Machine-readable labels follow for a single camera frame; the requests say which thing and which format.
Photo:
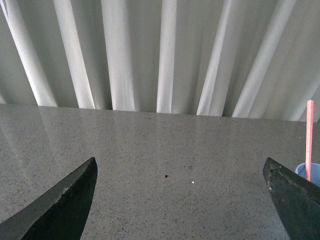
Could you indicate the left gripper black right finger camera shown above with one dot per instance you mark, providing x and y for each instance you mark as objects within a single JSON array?
[{"x": 296, "y": 200}]

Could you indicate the white pleated curtain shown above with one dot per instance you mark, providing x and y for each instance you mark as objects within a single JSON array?
[{"x": 256, "y": 59}]

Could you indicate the pink chopstick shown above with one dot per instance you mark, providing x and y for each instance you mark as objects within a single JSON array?
[{"x": 309, "y": 138}]

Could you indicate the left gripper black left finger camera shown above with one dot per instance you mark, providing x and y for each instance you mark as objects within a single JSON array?
[{"x": 60, "y": 213}]

